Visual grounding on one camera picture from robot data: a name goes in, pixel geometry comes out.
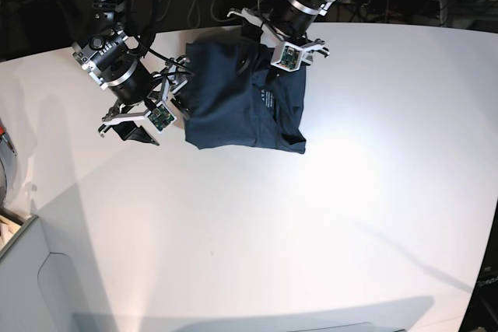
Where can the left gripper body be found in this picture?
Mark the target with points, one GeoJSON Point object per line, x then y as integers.
{"type": "Point", "coordinates": [285, 24]}

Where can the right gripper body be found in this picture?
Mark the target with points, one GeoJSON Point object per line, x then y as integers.
{"type": "Point", "coordinates": [141, 95]}

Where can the dark blue T-shirt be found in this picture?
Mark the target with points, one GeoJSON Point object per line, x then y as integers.
{"type": "Point", "coordinates": [231, 104]}

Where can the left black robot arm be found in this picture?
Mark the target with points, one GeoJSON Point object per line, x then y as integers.
{"type": "Point", "coordinates": [284, 24]}

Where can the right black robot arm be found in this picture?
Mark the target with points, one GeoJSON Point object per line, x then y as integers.
{"type": "Point", "coordinates": [108, 15]}

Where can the red and white device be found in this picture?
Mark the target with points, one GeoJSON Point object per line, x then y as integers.
{"type": "Point", "coordinates": [9, 166]}

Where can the grey bin at left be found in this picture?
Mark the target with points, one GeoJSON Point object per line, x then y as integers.
{"type": "Point", "coordinates": [35, 284]}

